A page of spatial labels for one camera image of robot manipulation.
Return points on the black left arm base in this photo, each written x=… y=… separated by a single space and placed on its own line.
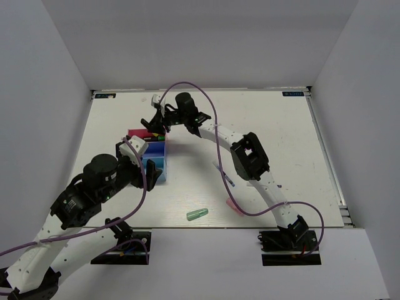
x=131 y=254

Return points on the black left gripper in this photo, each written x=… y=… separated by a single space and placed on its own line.
x=152 y=174

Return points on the right corner table sticker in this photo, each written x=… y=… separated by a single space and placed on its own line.
x=293 y=94

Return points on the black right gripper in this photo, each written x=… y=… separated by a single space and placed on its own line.
x=158 y=123

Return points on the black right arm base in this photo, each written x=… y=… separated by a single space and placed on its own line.
x=278 y=250

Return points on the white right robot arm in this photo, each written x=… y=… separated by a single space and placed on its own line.
x=248 y=156

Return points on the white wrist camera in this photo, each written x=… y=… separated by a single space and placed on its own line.
x=134 y=148
x=157 y=101

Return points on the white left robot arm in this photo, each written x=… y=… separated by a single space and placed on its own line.
x=61 y=246

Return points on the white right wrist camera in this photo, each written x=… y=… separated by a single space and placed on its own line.
x=157 y=101

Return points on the corner table sticker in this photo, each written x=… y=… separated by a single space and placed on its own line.
x=105 y=95
x=293 y=94

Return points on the blue ink pen refill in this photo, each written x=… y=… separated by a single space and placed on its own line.
x=227 y=178

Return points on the left corner table sticker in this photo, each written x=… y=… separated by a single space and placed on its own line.
x=105 y=95

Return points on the green cap black highlighter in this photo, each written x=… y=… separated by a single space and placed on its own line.
x=160 y=137

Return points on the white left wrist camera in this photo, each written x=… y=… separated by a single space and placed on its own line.
x=134 y=148

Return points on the pink blue tiered organizer box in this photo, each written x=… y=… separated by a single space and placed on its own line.
x=156 y=152

